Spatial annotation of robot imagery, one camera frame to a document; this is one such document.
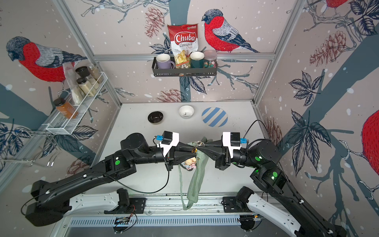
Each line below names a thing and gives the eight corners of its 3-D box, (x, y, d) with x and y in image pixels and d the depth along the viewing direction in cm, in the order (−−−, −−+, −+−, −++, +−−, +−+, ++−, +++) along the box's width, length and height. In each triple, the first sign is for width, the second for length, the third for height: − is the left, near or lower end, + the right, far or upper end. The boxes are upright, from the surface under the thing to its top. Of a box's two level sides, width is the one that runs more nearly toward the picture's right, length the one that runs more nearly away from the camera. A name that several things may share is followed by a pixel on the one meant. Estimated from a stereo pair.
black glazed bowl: (148, 124, 109) (146, 120, 104) (150, 115, 114) (149, 111, 110) (162, 124, 108) (161, 120, 104) (164, 115, 114) (162, 110, 110)
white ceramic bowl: (177, 115, 114) (176, 110, 110) (184, 107, 120) (184, 103, 116) (188, 121, 110) (187, 116, 106) (195, 112, 116) (195, 108, 112)
